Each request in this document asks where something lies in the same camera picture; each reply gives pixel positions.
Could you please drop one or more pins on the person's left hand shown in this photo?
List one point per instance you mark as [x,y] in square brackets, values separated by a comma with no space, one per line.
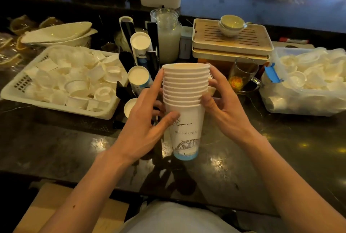
[140,133]

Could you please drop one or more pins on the person's right hand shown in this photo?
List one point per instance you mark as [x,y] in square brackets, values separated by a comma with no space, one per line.
[229,116]

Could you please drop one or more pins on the stack of white paper cups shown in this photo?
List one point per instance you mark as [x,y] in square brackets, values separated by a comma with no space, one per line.
[186,122]

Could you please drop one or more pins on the person's left forearm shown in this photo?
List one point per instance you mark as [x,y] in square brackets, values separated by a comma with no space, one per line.
[86,195]

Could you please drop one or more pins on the person's right forearm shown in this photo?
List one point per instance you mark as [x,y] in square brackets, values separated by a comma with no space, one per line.
[292,187]

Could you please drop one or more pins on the sleeve of white cups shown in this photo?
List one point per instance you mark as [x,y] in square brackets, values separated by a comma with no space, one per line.
[140,42]
[129,107]
[138,76]

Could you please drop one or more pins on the black marble countertop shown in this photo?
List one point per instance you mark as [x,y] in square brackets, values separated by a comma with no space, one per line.
[292,154]

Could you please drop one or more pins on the pile of small white cups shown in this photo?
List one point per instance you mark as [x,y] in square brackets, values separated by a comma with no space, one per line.
[75,79]
[316,73]

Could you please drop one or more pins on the person's white shirt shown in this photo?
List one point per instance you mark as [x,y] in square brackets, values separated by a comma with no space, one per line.
[175,219]

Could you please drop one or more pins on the glass mug with tea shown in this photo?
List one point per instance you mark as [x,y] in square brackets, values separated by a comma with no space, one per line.
[242,76]

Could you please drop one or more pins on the clear plastic storage bin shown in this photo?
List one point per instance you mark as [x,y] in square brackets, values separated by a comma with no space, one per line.
[297,103]

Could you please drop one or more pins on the pale ceramic bowl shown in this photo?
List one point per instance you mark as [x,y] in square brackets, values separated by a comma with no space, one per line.
[232,21]
[229,33]

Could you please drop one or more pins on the large frosted plastic container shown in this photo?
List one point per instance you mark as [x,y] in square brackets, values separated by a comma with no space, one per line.
[169,43]

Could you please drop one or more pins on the red-capped marker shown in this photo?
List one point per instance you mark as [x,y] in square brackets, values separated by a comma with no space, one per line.
[294,40]

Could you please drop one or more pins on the black cup dispenser rack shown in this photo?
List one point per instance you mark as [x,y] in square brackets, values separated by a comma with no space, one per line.
[127,31]

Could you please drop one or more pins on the white leaf-shaped dish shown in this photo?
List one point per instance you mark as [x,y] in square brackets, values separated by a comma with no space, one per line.
[78,41]
[56,31]

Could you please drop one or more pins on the taped cardboard box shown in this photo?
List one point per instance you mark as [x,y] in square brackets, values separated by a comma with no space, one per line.
[43,208]

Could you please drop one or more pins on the large white slotted basket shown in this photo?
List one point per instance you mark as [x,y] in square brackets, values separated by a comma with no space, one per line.
[16,93]

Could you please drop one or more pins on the cluster of gold-rimmed glass dishes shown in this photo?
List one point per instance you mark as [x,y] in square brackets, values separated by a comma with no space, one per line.
[21,24]

